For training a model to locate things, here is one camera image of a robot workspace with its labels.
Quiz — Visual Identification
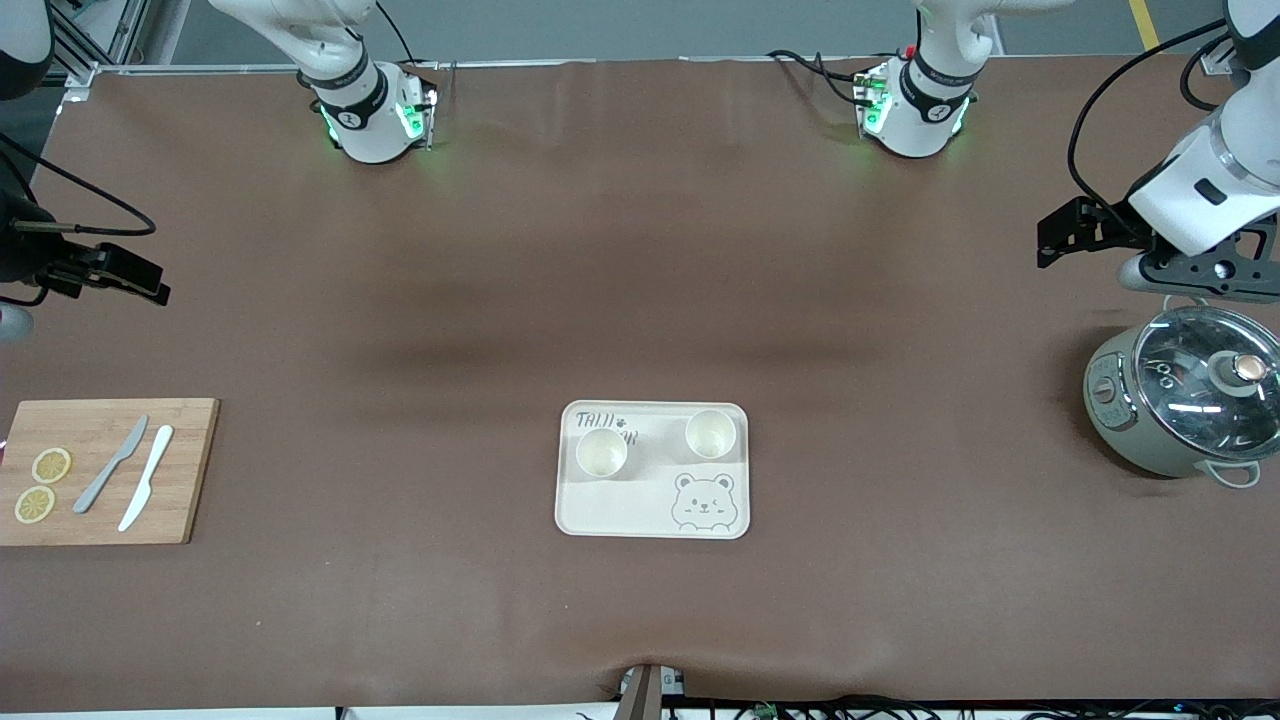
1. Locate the cream tray with bear print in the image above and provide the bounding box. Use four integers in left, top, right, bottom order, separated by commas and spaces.
555, 400, 751, 541

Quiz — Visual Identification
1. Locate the wooden cutting board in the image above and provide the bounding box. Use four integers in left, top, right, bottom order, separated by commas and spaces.
0, 398, 221, 546

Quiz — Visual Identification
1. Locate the white plastic knife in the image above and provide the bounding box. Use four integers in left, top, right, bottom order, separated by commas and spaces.
118, 425, 175, 533

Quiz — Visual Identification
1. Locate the grey plastic knife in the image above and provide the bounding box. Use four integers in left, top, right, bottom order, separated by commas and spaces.
72, 414, 150, 515

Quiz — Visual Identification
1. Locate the glass pot lid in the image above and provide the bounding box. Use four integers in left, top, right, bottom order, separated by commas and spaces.
1133, 305, 1280, 461

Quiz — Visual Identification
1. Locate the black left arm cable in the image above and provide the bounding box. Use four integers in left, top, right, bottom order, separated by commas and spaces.
1066, 18, 1241, 213

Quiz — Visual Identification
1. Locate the black base cable bundle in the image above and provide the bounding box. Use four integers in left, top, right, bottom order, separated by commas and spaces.
768, 48, 869, 109

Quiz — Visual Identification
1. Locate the thin black base cable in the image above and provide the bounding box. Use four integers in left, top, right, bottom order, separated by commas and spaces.
372, 0, 421, 66

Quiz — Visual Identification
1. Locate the silver table edge rail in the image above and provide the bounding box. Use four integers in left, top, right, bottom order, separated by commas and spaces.
65, 58, 901, 79

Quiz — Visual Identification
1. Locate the metal bracket at table edge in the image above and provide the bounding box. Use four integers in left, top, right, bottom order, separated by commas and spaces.
615, 663, 689, 720

